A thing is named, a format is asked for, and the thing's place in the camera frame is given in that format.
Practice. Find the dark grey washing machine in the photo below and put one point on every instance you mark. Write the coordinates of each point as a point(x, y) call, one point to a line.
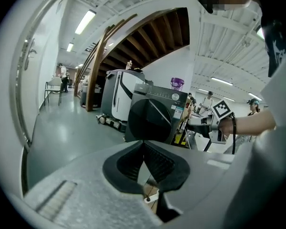
point(155, 116)

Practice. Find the person's right hand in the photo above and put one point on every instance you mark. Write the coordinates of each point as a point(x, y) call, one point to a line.
point(225, 128)

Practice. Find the purple plastic basket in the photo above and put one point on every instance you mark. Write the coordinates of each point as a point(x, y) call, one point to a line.
point(177, 83)

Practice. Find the long ceiling light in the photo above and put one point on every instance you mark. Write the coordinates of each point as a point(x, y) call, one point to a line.
point(221, 81)
point(255, 96)
point(85, 22)
point(70, 47)

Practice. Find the small pale bottle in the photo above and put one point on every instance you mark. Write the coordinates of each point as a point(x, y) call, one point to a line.
point(129, 65)

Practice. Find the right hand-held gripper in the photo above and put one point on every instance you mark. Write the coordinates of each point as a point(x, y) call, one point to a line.
point(220, 111)

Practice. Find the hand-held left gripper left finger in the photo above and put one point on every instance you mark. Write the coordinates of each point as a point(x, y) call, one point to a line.
point(85, 190)

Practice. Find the brown wooden staircase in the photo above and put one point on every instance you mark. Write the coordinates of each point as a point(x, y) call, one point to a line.
point(138, 44)

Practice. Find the person's right forearm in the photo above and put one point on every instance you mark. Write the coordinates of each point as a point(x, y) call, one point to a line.
point(255, 123)

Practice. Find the person's white shirt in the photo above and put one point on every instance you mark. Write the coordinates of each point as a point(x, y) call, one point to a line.
point(271, 170)

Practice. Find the grey metal chair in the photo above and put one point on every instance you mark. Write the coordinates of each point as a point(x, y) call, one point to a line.
point(54, 86)

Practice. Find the black round washing machine door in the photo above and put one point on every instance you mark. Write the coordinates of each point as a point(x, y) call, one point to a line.
point(150, 120)

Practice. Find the white and black cleaning machine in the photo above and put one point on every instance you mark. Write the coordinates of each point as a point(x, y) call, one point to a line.
point(120, 96)

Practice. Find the white door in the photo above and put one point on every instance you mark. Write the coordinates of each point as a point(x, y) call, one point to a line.
point(45, 56)

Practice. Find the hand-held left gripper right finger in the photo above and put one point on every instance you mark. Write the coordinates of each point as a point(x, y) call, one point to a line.
point(200, 175)

